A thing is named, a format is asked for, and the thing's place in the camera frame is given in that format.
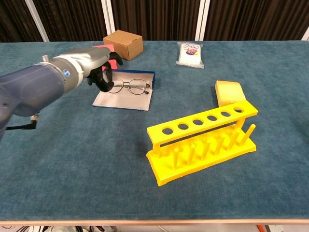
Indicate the black thin-frame eyeglasses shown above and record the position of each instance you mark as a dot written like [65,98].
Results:
[138,87]

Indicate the orange item under table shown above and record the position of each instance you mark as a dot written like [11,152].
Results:
[260,229]

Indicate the yellow test tube rack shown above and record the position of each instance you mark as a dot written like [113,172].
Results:
[169,174]

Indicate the dark pleated curtain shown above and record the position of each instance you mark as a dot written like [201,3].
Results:
[154,19]
[14,19]
[72,19]
[253,19]

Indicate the white partition post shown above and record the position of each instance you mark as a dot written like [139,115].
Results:
[36,19]
[107,14]
[201,19]
[306,36]

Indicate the blue hinged glasses case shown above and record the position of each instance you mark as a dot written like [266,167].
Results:
[120,101]

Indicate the brown cardboard box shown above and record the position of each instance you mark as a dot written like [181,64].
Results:
[125,46]

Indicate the pink foam cube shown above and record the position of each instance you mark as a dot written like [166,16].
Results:
[114,65]

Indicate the white plastic tissue pack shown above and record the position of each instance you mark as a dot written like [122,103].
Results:
[190,57]

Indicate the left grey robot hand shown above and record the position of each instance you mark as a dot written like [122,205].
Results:
[94,59]

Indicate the yellow sponge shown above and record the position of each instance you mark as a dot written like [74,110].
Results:
[229,93]

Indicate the teal velvet table cloth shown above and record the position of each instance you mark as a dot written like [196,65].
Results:
[72,181]

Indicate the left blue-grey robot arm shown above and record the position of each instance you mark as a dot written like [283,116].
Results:
[31,89]

